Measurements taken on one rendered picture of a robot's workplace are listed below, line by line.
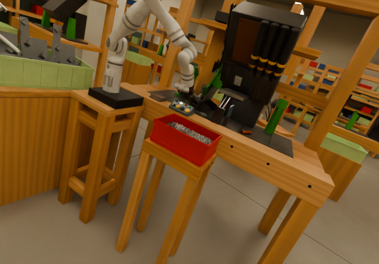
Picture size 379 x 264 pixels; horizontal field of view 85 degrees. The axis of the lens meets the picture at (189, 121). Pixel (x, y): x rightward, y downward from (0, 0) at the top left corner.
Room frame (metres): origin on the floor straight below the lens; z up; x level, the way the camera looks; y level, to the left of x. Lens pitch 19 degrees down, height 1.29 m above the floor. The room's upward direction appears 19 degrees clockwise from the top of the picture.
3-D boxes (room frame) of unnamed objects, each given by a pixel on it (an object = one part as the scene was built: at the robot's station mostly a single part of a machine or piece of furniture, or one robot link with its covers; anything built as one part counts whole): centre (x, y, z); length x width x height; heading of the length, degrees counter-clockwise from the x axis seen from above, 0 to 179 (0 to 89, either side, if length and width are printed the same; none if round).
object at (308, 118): (8.11, -2.90, 1.12); 3.01 x 0.54 x 2.24; 62
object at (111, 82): (1.25, 0.54, 0.99); 0.09 x 0.09 x 0.17; 65
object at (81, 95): (1.25, 0.53, 0.83); 0.32 x 0.32 x 0.04; 68
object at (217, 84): (1.50, -0.11, 1.17); 0.13 x 0.12 x 0.20; 70
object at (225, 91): (1.41, -0.24, 1.11); 0.39 x 0.16 x 0.03; 160
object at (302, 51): (1.78, -0.29, 1.52); 0.90 x 0.25 x 0.04; 70
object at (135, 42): (7.52, 2.34, 1.13); 2.48 x 0.54 x 2.27; 62
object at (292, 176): (1.27, -0.11, 0.82); 1.50 x 0.14 x 0.15; 70
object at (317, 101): (1.88, -0.33, 1.23); 1.30 x 0.05 x 0.09; 70
